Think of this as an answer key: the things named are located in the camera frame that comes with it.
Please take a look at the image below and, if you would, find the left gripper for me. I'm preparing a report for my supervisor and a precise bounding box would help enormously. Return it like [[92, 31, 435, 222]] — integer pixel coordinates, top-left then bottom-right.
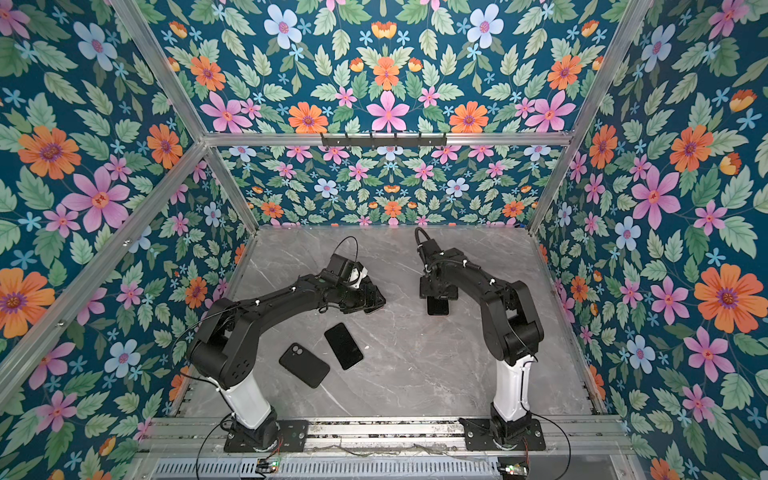
[[335, 282, 388, 314]]

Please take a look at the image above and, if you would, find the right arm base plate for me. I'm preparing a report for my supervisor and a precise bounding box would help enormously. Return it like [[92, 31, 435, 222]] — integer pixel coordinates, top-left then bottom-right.
[[459, 417, 546, 452]]

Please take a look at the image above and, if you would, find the metal hook rail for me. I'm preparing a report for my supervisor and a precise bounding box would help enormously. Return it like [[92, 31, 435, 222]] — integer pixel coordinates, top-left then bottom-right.
[[320, 133, 448, 148]]

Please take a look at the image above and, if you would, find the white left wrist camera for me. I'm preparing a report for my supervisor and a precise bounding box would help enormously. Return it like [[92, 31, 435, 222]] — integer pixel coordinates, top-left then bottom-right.
[[349, 267, 368, 290]]

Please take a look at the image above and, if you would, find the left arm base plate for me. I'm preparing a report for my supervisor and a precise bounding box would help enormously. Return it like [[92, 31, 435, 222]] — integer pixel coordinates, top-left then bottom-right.
[[224, 420, 309, 453]]

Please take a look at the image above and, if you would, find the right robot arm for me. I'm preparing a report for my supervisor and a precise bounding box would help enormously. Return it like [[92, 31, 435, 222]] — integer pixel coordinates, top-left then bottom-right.
[[414, 227, 544, 448]]

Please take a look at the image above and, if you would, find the white ventilated cable duct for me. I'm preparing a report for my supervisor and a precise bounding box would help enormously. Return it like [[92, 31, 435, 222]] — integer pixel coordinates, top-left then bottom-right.
[[149, 457, 501, 479]]

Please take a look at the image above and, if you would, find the black phone case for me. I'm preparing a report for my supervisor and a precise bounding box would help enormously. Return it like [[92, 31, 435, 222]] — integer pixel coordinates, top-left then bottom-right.
[[278, 342, 330, 389]]

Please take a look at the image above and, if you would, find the aluminium front rail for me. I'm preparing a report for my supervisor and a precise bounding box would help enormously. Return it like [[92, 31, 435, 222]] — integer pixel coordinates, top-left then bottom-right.
[[138, 415, 634, 456]]

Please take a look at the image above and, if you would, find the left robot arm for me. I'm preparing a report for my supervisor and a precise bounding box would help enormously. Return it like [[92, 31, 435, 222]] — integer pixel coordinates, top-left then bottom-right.
[[187, 254, 386, 451]]

